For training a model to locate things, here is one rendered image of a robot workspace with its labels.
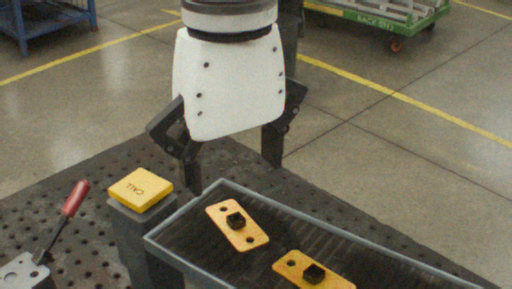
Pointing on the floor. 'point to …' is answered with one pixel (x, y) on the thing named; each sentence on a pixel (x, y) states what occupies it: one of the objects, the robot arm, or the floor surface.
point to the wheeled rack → (420, 15)
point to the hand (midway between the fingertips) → (232, 167)
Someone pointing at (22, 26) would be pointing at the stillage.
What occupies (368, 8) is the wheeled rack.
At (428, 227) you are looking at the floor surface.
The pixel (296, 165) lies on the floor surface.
